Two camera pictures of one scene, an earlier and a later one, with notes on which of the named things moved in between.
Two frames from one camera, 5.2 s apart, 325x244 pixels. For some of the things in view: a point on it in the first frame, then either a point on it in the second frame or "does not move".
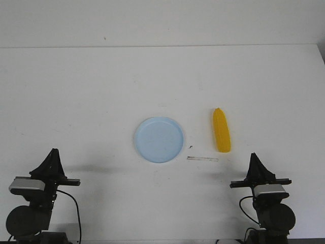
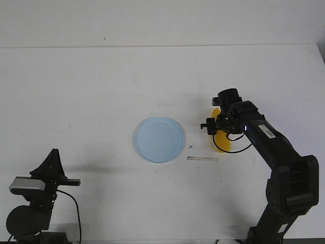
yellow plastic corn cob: [221, 131] does not move
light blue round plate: [159, 140] does not move
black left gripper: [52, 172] does not move
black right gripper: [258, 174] -> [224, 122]
